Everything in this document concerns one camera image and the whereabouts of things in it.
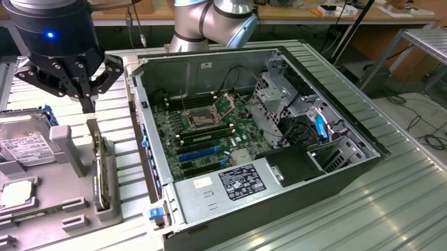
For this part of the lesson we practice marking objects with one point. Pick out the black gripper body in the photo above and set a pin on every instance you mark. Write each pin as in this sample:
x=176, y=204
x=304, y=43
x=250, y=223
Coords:
x=56, y=28

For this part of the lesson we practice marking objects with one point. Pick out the graphics card with black cooler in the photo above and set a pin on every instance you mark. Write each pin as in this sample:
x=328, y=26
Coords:
x=100, y=170

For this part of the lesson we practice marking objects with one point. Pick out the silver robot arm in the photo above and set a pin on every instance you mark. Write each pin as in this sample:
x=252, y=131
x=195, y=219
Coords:
x=195, y=21

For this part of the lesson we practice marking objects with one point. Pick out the thin metal locking lever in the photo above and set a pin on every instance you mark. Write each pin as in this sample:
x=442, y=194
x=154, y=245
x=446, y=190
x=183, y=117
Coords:
x=182, y=103

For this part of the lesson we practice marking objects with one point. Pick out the black RAM slot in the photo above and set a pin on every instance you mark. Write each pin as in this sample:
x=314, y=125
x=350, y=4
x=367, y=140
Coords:
x=190, y=99
x=190, y=96
x=190, y=105
x=190, y=102

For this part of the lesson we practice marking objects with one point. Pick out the silver hard disk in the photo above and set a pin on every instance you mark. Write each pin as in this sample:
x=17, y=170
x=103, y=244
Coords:
x=24, y=146

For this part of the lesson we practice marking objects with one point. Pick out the blue card retainer strip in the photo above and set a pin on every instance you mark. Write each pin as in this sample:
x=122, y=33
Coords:
x=143, y=143

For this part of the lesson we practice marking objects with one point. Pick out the CPU socket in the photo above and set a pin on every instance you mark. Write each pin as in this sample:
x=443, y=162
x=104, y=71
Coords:
x=202, y=119

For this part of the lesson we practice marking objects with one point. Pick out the metal socket cover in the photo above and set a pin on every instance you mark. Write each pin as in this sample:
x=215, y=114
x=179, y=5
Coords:
x=227, y=104

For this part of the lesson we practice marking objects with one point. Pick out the green RAM stick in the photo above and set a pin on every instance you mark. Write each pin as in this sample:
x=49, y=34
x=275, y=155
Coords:
x=37, y=213
x=206, y=137

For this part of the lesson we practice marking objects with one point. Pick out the long black expansion slot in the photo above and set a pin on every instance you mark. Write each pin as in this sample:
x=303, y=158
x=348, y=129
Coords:
x=204, y=168
x=194, y=149

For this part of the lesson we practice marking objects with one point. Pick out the grey parts rack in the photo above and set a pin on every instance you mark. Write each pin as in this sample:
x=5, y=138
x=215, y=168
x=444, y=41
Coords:
x=52, y=188

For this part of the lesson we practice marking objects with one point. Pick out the green motherboard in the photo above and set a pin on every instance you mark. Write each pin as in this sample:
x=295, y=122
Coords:
x=240, y=125

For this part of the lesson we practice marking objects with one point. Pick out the silver CPU chip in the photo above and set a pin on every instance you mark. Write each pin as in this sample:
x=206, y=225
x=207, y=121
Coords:
x=15, y=193

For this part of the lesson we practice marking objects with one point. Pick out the silver perforated disk bay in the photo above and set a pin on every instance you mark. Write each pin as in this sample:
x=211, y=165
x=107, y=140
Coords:
x=268, y=96

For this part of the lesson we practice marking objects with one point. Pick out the small silver heatsink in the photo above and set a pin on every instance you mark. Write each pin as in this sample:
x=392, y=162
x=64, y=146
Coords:
x=242, y=157

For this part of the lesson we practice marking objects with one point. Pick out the blue case latch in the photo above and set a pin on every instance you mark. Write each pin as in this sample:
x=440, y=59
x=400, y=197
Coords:
x=155, y=214

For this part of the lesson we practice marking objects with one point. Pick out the silver power supply unit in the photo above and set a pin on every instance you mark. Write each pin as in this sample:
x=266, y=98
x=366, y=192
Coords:
x=195, y=204

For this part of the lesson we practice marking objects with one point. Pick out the wooden desk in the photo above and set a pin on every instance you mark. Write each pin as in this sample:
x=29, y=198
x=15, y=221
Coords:
x=290, y=14

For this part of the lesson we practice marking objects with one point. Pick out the black fan shroud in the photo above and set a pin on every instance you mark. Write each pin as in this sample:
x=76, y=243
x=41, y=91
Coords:
x=294, y=164

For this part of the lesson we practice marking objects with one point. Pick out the orange and white box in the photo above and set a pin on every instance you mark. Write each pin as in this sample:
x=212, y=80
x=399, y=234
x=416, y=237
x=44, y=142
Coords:
x=318, y=11

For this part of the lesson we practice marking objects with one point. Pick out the black slanted pole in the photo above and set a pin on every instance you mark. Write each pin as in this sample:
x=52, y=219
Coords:
x=350, y=34

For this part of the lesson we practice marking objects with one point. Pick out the small white box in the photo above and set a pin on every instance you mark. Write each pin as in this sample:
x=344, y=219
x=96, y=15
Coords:
x=348, y=10

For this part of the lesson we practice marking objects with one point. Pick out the silver slotted disk bay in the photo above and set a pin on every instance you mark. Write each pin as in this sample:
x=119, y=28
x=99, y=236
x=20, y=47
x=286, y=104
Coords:
x=343, y=154

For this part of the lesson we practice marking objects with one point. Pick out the open black PC case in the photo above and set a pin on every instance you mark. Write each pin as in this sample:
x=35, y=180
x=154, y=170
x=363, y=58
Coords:
x=279, y=222

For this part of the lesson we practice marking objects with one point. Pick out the black floor box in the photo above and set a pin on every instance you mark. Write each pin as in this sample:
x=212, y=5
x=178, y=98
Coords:
x=374, y=78

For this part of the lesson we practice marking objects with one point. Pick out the flat white box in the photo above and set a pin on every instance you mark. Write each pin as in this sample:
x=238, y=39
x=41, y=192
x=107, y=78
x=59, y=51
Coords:
x=394, y=10

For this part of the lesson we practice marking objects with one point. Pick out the grey metal frame stand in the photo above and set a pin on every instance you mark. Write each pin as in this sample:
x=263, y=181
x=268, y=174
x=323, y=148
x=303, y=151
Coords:
x=430, y=39

